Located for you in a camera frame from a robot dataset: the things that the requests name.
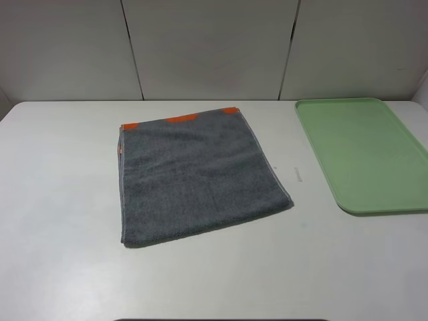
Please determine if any light green plastic tray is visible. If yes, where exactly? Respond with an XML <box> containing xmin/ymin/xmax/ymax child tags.
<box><xmin>295</xmin><ymin>98</ymin><xmax>427</xmax><ymax>216</ymax></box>

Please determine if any grey towel with orange pattern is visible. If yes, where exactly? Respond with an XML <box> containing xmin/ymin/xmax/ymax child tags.
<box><xmin>117</xmin><ymin>107</ymin><xmax>294</xmax><ymax>247</ymax></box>

